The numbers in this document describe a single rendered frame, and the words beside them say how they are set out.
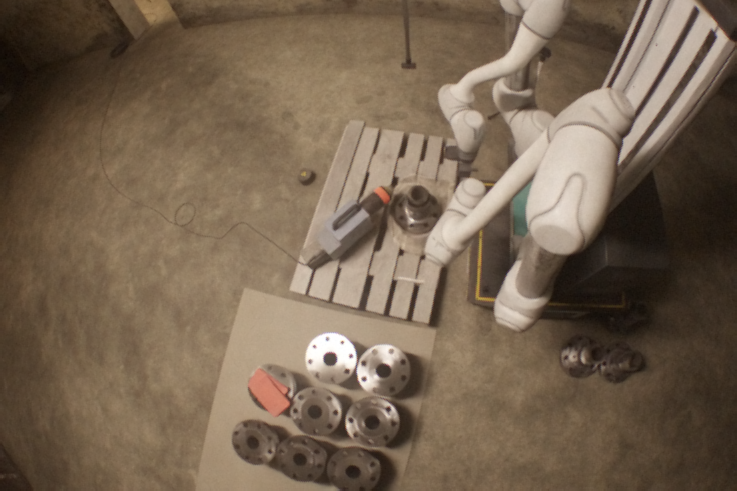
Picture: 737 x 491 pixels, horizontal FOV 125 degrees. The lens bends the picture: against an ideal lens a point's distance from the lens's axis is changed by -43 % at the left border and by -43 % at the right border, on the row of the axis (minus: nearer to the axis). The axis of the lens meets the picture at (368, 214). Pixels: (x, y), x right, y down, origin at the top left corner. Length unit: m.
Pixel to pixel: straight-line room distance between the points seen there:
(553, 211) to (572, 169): 0.07
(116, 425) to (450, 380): 2.44
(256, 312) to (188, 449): 1.09
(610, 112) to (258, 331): 2.02
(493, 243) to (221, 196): 1.92
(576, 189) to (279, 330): 1.85
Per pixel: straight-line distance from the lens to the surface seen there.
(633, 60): 1.06
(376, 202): 1.79
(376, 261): 1.92
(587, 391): 2.22
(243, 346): 2.19
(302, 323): 2.05
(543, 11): 1.00
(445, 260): 1.00
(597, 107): 0.63
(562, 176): 0.52
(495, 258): 1.75
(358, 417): 1.73
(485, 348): 1.99
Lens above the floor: 1.95
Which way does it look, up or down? 64 degrees down
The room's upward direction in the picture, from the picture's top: 17 degrees counter-clockwise
